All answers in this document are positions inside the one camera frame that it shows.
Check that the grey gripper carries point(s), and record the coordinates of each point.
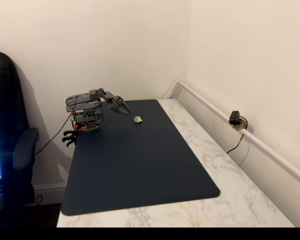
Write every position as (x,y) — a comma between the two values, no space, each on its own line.
(117,104)

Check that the white notched plastic piece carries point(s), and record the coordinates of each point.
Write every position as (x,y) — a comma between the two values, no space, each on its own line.
(138,119)

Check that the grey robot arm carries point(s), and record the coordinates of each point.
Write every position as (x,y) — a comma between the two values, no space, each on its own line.
(86,106)

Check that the dark blue desk mat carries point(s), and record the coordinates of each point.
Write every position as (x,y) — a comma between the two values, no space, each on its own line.
(140,165)

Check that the black orange table clamp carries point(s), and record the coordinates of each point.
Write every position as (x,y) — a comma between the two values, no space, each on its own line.
(68,133)
(69,143)

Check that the white baseboard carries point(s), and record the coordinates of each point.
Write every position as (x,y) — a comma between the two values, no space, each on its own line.
(50,187)

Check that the black office chair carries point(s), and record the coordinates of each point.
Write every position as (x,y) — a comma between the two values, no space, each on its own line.
(12,112)

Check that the black webcam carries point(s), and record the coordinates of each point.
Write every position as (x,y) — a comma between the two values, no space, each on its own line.
(233,117)

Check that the tan webcam mount block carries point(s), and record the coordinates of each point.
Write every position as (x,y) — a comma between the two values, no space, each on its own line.
(240,126)

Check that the white wall rail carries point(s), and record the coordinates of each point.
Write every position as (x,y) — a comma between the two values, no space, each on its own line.
(265,147)

